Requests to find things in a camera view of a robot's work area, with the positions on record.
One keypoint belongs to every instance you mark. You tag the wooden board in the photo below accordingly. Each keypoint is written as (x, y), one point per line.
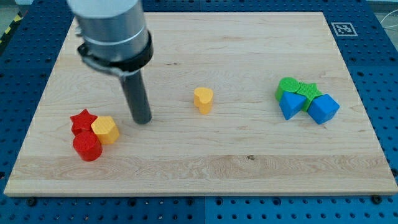
(243, 146)

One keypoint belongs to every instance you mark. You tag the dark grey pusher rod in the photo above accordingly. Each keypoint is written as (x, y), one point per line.
(136, 97)

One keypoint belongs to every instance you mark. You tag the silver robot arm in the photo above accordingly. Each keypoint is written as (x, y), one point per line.
(114, 32)

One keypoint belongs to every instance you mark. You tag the white fiducial marker tag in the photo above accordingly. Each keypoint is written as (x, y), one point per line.
(344, 29)

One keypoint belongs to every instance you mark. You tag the blue triangle block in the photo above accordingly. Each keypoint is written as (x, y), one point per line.
(291, 104)

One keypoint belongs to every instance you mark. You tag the red star block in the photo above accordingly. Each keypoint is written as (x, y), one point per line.
(82, 122)

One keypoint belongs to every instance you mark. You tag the green cylinder block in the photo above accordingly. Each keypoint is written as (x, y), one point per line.
(286, 84)

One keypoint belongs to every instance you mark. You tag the blue cube block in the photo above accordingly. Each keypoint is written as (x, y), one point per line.
(323, 109)

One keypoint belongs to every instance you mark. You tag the yellow heart block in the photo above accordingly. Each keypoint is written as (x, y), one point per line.
(203, 99)

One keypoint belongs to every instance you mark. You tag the yellow hexagon block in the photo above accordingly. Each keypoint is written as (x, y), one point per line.
(105, 129)

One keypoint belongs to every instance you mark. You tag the red cylinder block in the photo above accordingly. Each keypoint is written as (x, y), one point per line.
(88, 146)

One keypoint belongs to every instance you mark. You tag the green star block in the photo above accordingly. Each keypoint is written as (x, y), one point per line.
(310, 91)

